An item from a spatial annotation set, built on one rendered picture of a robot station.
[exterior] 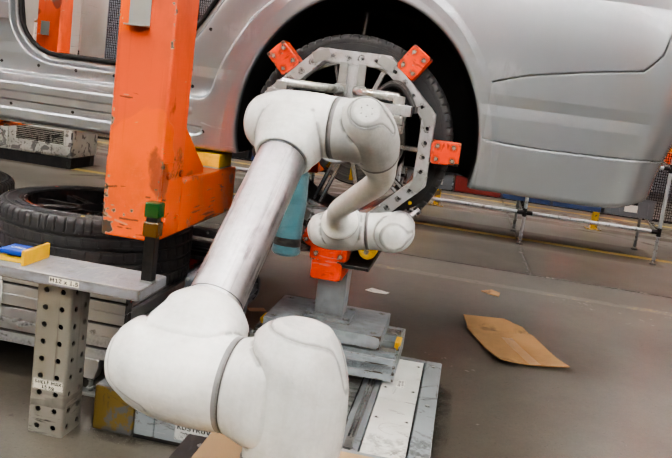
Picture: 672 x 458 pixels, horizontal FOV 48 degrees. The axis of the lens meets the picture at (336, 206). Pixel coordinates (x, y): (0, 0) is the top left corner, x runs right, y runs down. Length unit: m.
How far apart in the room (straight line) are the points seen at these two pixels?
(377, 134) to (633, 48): 1.18
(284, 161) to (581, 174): 1.23
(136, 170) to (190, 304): 0.93
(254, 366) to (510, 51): 1.57
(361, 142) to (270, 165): 0.19
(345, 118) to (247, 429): 0.65
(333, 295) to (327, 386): 1.47
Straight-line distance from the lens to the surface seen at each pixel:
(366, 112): 1.51
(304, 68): 2.40
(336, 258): 2.41
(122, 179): 2.16
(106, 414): 2.24
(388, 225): 2.01
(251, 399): 1.16
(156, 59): 2.11
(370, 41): 2.45
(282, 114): 1.56
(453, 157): 2.34
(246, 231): 1.37
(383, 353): 2.55
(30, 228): 2.56
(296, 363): 1.13
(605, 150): 2.49
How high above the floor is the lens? 1.00
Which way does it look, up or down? 9 degrees down
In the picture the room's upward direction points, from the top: 8 degrees clockwise
